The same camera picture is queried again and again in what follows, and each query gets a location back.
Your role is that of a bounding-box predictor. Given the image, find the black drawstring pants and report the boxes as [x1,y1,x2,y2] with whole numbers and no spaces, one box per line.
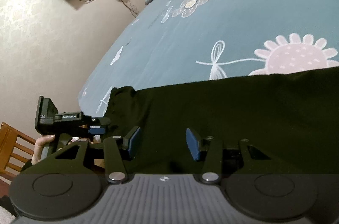
[105,67,338,174]

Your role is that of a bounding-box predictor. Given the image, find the person left hand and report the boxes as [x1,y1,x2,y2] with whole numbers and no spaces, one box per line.
[32,134,55,165]

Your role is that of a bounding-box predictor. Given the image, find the wooden chair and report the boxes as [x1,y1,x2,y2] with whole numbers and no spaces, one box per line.
[1,122,36,183]

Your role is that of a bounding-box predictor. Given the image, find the teal patterned bed sheet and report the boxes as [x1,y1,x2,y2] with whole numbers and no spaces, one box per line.
[78,0,338,117]

